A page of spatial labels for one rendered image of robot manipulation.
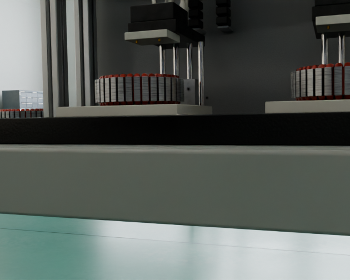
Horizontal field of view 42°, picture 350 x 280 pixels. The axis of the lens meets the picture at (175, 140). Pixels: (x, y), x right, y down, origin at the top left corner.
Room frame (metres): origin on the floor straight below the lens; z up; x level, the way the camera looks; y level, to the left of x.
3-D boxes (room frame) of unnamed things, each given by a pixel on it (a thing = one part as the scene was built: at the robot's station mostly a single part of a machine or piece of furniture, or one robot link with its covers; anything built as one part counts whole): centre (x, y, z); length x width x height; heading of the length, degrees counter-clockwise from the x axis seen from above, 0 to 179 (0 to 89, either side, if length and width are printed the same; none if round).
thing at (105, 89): (0.58, 0.04, 0.80); 0.11 x 0.11 x 0.04
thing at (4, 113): (0.89, 0.29, 0.77); 0.11 x 0.11 x 0.04
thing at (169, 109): (0.58, 0.04, 0.78); 0.15 x 0.15 x 0.01; 71
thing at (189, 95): (0.72, 0.00, 0.80); 0.08 x 0.05 x 0.06; 71
